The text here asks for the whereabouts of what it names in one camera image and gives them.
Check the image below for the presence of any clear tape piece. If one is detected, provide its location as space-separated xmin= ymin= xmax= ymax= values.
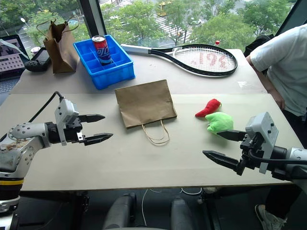
xmin=237 ymin=80 xmax=253 ymax=89

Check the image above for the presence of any green plush toy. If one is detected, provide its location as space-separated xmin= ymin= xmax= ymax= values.
xmin=204 ymin=111 xmax=235 ymax=137

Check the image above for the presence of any person in white t-shirt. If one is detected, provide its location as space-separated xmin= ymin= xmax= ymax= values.
xmin=249 ymin=23 xmax=307 ymax=220

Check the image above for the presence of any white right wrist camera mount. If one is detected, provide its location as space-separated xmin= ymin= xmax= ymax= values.
xmin=245 ymin=111 xmax=280 ymax=174

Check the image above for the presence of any black handheld game console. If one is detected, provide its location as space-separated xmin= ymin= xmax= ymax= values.
xmin=24 ymin=46 xmax=52 ymax=72

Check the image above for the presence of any crumpled standing brown paper bag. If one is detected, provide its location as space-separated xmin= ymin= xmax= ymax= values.
xmin=36 ymin=18 xmax=80 ymax=74

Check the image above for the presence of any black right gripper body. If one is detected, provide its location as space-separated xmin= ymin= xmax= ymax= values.
xmin=239 ymin=132 xmax=264 ymax=170

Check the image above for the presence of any grey rounded robot leg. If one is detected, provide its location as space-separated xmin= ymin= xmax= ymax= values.
xmin=170 ymin=196 xmax=193 ymax=230
xmin=102 ymin=193 xmax=135 ymax=230

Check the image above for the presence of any black white tennis racket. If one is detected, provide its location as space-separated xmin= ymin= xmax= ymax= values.
xmin=120 ymin=43 xmax=239 ymax=78

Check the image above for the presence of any blue divided plastic bin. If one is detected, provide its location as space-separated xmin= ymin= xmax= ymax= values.
xmin=72 ymin=34 xmax=136 ymax=91

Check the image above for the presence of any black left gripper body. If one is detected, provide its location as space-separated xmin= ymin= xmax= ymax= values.
xmin=64 ymin=116 xmax=87 ymax=144

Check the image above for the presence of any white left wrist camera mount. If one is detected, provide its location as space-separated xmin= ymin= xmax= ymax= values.
xmin=54 ymin=98 xmax=80 ymax=147

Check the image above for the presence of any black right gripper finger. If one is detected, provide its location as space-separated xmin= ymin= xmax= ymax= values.
xmin=202 ymin=150 xmax=246 ymax=177
xmin=216 ymin=130 xmax=248 ymax=143

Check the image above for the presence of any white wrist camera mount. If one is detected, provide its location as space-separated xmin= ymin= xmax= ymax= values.
xmin=245 ymin=111 xmax=280 ymax=174
xmin=54 ymin=98 xmax=80 ymax=147

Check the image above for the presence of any red plush chili pepper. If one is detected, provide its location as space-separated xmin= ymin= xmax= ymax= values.
xmin=194 ymin=98 xmax=223 ymax=118

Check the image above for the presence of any white cable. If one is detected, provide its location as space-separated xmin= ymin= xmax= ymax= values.
xmin=141 ymin=188 xmax=162 ymax=227
xmin=180 ymin=187 xmax=203 ymax=196

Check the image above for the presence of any white black sneaker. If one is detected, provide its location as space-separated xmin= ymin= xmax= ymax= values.
xmin=254 ymin=204 xmax=289 ymax=230

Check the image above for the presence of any open laptop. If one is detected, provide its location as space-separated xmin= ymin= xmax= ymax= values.
xmin=0 ymin=34 xmax=30 ymax=97

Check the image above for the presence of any red cola can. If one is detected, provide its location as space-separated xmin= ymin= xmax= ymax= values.
xmin=92 ymin=34 xmax=113 ymax=66

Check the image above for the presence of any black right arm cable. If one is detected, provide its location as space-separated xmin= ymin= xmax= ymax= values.
xmin=248 ymin=149 xmax=307 ymax=166

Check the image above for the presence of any flat brown paper bag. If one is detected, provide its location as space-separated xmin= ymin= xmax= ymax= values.
xmin=114 ymin=79 xmax=178 ymax=147

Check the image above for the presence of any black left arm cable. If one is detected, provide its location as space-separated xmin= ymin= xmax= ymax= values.
xmin=28 ymin=91 xmax=66 ymax=123

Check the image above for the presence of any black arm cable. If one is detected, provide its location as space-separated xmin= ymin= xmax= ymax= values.
xmin=28 ymin=91 xmax=66 ymax=123
xmin=248 ymin=149 xmax=307 ymax=166

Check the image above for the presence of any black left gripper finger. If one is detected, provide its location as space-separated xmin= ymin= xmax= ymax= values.
xmin=83 ymin=133 xmax=114 ymax=147
xmin=78 ymin=114 xmax=106 ymax=124

